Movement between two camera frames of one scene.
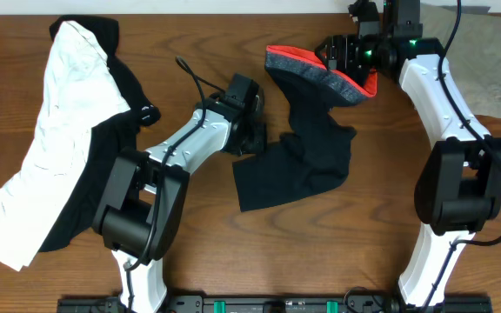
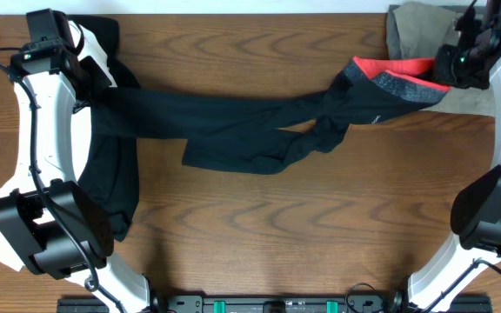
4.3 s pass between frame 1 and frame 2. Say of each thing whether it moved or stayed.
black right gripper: moved
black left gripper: moved
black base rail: stayed
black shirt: stayed
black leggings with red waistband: moved
